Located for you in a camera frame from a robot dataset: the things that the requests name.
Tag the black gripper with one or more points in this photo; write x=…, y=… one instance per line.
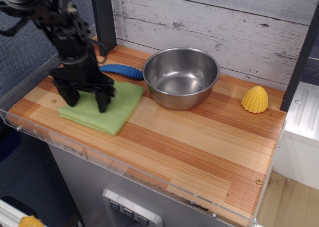
x=84, y=76

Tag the green towel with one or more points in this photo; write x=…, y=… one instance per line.
x=86, y=111

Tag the stainless steel bowl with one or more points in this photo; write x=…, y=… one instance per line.
x=180, y=78

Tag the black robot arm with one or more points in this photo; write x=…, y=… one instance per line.
x=69, y=33

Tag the grey toy fridge cabinet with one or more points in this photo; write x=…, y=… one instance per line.
x=86, y=181

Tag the silver dispenser button panel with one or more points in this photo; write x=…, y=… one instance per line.
x=116, y=202

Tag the yellow object bottom left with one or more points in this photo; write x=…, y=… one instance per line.
x=30, y=221

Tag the yellow toy corn piece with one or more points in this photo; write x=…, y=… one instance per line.
x=255, y=100

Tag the white metal box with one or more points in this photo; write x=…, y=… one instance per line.
x=297, y=155

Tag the blue handled metal spoon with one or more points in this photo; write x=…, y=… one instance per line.
x=127, y=71

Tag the dark vertical post left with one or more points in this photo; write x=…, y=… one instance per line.
x=104, y=22

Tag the dark vertical post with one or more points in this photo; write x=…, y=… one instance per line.
x=304, y=12
x=104, y=22

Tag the dark vertical post right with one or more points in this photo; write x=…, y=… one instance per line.
x=304, y=12

